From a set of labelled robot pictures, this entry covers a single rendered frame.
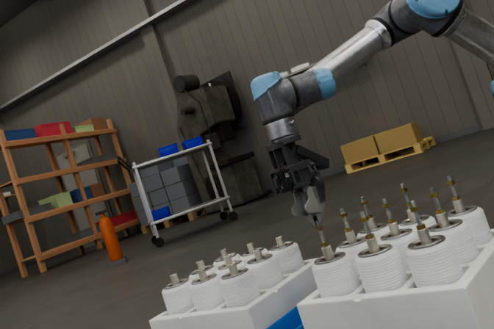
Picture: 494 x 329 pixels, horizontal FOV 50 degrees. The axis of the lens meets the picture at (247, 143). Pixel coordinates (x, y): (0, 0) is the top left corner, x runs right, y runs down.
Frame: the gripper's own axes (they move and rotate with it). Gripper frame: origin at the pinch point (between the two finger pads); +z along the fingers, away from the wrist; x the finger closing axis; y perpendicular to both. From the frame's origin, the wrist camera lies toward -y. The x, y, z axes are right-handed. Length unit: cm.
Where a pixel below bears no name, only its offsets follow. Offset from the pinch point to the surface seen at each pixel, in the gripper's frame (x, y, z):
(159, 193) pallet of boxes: -685, -405, -25
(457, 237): 25.4, -10.9, 11.5
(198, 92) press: -542, -437, -154
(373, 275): 12.6, 3.8, 13.2
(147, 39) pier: -693, -488, -304
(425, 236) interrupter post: 24.0, -1.5, 8.0
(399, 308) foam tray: 18.0, 6.1, 19.5
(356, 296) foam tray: 8.4, 6.1, 16.5
